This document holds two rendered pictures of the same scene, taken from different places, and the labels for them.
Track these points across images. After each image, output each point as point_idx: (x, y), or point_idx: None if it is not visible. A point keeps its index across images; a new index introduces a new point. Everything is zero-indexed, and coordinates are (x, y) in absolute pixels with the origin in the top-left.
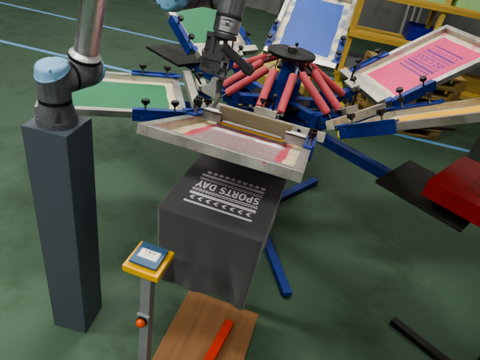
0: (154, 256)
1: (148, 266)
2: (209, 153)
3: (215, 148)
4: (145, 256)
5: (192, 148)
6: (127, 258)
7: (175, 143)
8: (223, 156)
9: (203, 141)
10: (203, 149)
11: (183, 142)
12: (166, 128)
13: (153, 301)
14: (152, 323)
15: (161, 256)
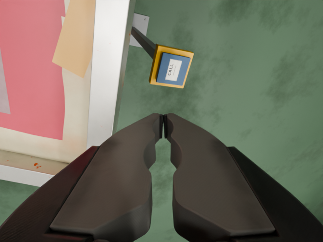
0: (174, 64)
1: (187, 66)
2: (127, 51)
3: (125, 42)
4: (176, 73)
5: (121, 92)
6: (175, 87)
7: (117, 125)
8: (132, 11)
9: (105, 79)
10: (124, 69)
11: (117, 115)
12: (17, 155)
13: (152, 46)
14: (146, 41)
15: (173, 57)
